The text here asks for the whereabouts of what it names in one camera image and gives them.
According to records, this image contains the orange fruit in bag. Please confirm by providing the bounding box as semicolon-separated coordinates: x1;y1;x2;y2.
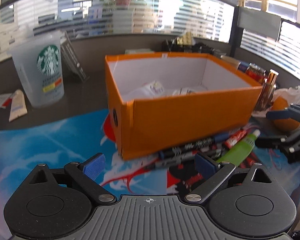
270;86;300;132

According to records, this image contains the green tube white cap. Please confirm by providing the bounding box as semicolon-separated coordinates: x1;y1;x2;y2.
216;129;261;167

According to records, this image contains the copper metallic tumbler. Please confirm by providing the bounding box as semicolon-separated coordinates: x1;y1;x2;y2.
254;69;279;112

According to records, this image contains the colourful AGON desk mat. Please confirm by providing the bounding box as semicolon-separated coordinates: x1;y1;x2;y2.
0;108;300;238

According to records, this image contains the black grey marker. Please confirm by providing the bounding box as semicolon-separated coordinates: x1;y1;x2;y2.
144;149;224;170

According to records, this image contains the blue capped black marker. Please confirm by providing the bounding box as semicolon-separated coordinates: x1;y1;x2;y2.
158;132;230;160

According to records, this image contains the red drink can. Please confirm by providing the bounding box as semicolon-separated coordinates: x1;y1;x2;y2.
245;63;266;84

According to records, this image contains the beige sachet packet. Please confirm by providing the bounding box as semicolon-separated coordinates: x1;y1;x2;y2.
9;89;27;122

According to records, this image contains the orange cardboard box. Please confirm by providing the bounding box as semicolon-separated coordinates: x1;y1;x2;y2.
105;53;261;160

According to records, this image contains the yellow building block plate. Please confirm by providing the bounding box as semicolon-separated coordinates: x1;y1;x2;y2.
176;31;193;46

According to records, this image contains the black tilted booklet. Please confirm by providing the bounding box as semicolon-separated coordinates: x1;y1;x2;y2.
61;31;89;82

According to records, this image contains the Starbucks plastic cup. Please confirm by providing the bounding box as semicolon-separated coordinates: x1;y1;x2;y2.
8;31;64;108

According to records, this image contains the black mesh desk organizer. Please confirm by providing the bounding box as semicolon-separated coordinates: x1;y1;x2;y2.
161;38;221;55

